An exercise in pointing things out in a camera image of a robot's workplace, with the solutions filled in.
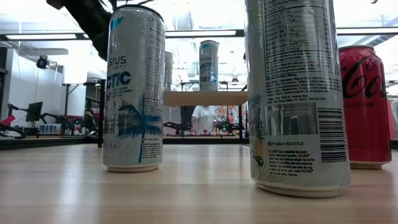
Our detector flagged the white Celsius Arctic can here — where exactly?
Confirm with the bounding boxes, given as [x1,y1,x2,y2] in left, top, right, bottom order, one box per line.
[198,39,220,92]
[102,4,166,174]

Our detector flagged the white Celsius tropical can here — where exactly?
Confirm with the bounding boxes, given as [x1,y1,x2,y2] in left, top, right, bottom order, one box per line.
[164,51,174,92]
[243,0,352,199]

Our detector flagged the red Coca-Cola can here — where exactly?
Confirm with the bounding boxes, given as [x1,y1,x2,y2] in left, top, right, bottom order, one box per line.
[338,44,393,170]

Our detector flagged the person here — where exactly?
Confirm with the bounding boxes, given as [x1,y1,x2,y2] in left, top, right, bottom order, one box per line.
[191,105,218,134]
[81,108,99,135]

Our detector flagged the long ceiling light fixture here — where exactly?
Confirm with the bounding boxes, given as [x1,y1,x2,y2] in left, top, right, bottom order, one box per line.
[0,28,246,42]

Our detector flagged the row of blue cans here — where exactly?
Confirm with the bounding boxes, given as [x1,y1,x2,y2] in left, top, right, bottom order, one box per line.
[39,123,62,134]

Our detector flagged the small dark monitor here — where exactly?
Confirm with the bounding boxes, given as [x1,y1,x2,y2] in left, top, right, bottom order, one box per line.
[25,101,44,123]

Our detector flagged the red object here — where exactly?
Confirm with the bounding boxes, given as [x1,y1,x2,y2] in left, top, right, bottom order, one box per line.
[0,114,17,127]

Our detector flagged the wooden shelf with black frame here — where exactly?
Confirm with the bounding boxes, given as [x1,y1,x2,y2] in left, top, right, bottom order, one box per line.
[97,79,249,148]

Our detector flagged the black metal rig frame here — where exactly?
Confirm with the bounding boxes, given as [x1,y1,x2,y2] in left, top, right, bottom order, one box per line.
[0,135,398,151]

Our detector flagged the black ceiling camera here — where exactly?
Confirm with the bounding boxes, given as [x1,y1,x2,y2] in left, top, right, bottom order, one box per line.
[35,55,50,70]

